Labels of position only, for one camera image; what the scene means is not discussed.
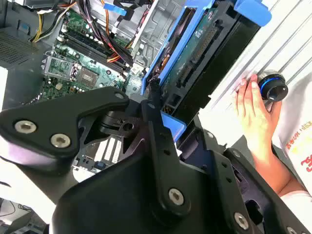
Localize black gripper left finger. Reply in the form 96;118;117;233
0;79;192;220

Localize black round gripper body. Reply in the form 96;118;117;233
50;153;234;234

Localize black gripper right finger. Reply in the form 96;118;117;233
176;114;312;234

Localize round black tool blue ring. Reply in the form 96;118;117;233
257;70;289;101

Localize hard disk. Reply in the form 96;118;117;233
140;0;273;143

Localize blue disk wire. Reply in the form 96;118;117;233
101;0;128;17

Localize person's bare hand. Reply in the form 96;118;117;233
234;74;283;159

